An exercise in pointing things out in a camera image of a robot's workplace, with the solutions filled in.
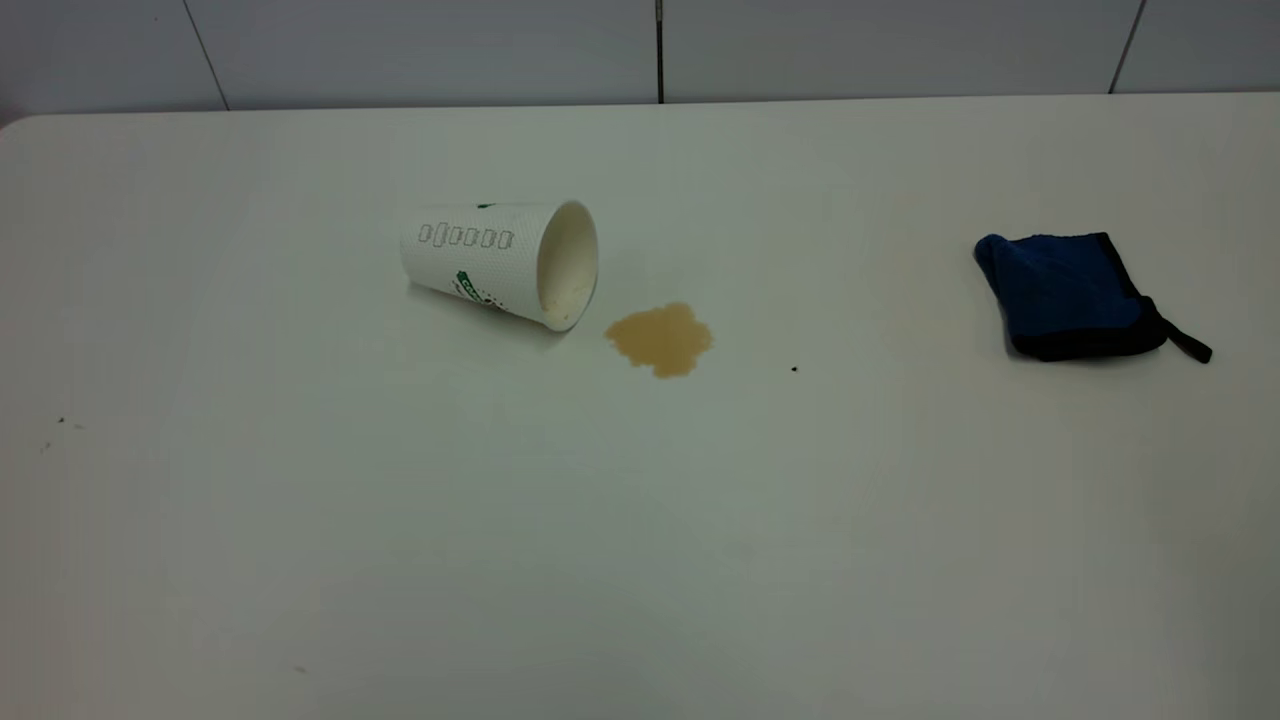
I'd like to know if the blue cloth with black trim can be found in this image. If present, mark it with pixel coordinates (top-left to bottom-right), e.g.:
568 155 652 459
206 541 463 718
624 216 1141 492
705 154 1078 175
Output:
973 232 1214 365

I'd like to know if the white paper cup green logo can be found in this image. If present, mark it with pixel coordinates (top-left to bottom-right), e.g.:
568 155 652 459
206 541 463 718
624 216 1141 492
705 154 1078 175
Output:
400 200 601 333

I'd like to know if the brown coffee spill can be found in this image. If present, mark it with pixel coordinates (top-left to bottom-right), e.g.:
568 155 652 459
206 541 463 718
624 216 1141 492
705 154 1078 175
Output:
604 302 715 380

